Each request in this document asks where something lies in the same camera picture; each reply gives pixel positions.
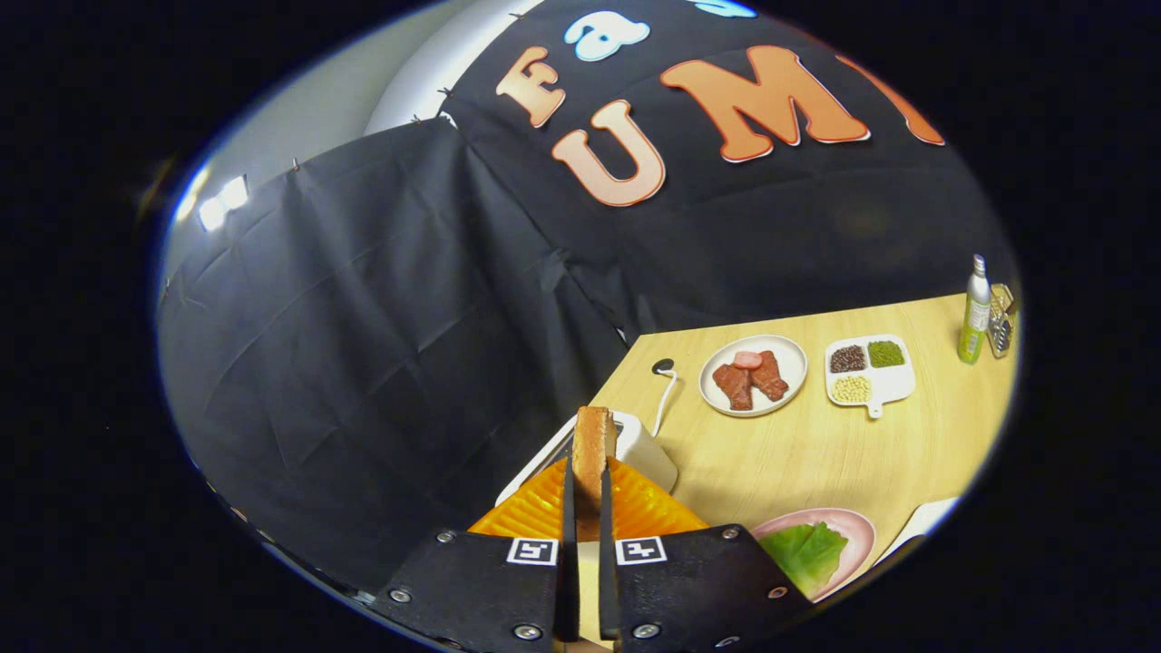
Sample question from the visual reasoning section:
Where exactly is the toasted bread slice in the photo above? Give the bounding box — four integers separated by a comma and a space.
571, 406, 620, 545

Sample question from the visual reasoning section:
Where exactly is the white toaster cable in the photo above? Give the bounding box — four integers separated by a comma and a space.
651, 358, 679, 438

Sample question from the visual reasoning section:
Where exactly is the white square plate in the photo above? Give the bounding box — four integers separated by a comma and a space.
875, 496, 962, 565

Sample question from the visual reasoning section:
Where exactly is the white toaster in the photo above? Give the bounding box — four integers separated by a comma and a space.
495, 411, 679, 509

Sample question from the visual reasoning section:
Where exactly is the green lettuce leaf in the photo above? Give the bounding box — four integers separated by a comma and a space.
758, 521, 850, 599

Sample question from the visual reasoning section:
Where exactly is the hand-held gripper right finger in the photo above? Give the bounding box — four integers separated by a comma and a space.
597, 456, 813, 653

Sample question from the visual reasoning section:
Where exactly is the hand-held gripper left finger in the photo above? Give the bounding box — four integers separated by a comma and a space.
375, 456, 580, 653

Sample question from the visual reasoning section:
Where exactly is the black backdrop cloth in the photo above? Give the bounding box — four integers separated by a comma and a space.
156, 0, 1021, 599

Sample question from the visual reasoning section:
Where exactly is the brown meat piece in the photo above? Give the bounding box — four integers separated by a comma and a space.
712, 363, 754, 412
750, 351, 790, 403

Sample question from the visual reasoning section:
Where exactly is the small ceiling light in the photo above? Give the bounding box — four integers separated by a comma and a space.
198, 174, 250, 232

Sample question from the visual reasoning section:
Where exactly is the wire utensil holder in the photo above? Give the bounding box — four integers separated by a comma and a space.
987, 284, 1021, 358

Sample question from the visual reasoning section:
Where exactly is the white divided dish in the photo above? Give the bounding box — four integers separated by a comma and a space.
824, 334, 917, 419

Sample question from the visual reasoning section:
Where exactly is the pink round plate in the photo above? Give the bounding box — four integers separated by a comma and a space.
751, 507, 877, 604

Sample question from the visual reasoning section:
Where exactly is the grey round plate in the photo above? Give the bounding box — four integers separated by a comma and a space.
698, 335, 808, 418

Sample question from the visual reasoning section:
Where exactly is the silver bottle with green label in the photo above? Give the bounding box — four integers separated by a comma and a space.
958, 255, 992, 365

